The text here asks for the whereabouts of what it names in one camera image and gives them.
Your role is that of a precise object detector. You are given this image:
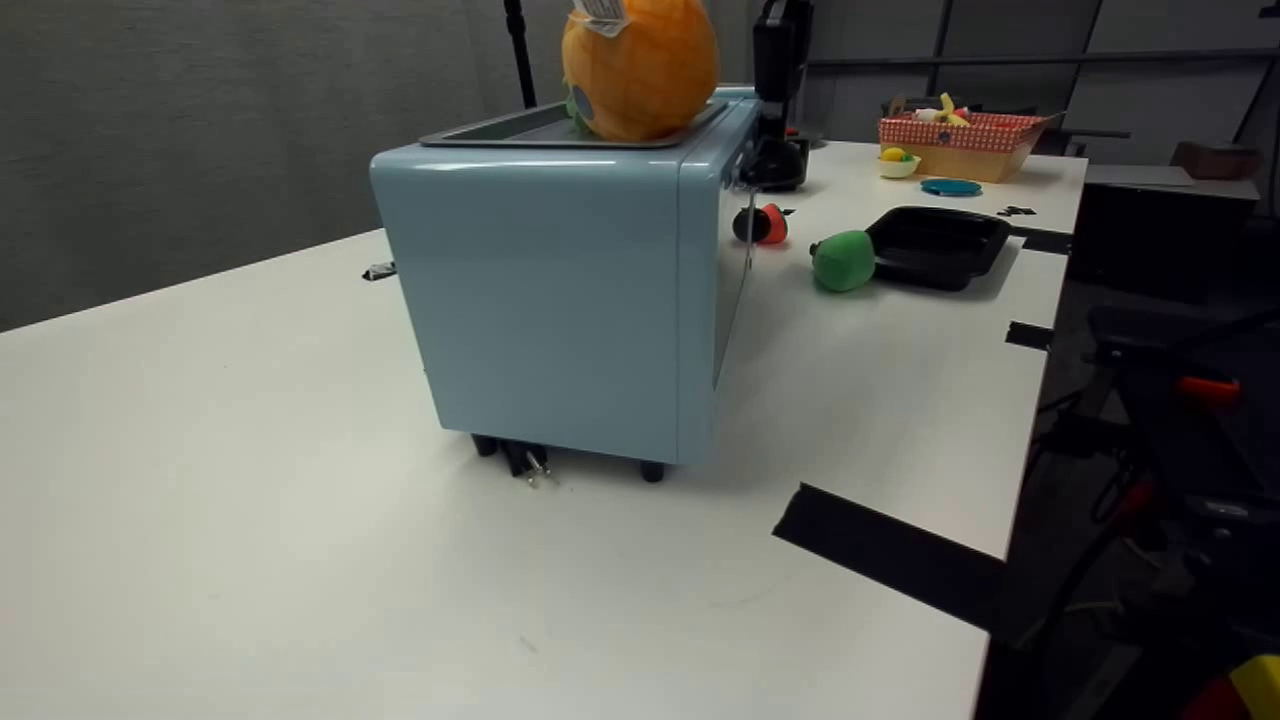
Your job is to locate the orange handle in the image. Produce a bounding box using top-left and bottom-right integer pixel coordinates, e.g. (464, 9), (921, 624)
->
(1174, 372), (1248, 410)

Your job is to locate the yellow red object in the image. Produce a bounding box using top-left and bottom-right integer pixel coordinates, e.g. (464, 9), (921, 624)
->
(1177, 651), (1280, 720)

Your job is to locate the yellow green toy fruit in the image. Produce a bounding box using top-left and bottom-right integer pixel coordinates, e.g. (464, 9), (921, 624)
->
(875, 145), (927, 182)

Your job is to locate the black tripod pole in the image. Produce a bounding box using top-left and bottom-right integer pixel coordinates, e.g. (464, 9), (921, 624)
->
(499, 0), (546, 111)

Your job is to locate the pink toy basket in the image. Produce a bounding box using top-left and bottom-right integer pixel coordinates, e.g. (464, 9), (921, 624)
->
(875, 107), (1055, 187)

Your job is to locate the machine power plug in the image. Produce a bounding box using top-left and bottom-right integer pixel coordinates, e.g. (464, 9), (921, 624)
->
(471, 430), (553, 489)

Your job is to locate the brown bowl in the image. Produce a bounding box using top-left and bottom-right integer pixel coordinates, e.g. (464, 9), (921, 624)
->
(1167, 136), (1266, 182)

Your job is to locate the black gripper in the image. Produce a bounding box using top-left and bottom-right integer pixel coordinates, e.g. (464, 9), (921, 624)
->
(736, 0), (820, 190)

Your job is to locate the light blue toy breakfast machine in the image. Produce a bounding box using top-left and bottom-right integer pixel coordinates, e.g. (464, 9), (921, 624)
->
(370, 82), (766, 489)

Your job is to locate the orange toy pineapple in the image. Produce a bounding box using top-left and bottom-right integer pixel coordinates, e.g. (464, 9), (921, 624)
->
(557, 0), (724, 145)

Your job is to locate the large black tape strip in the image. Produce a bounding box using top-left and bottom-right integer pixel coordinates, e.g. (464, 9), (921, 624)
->
(769, 479), (1012, 635)

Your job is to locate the black ribbed plastic tray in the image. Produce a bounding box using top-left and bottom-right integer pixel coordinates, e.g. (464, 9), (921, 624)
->
(864, 205), (1016, 295)

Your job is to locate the teal toy plate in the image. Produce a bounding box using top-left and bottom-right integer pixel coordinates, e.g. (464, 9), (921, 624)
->
(916, 176), (988, 205)

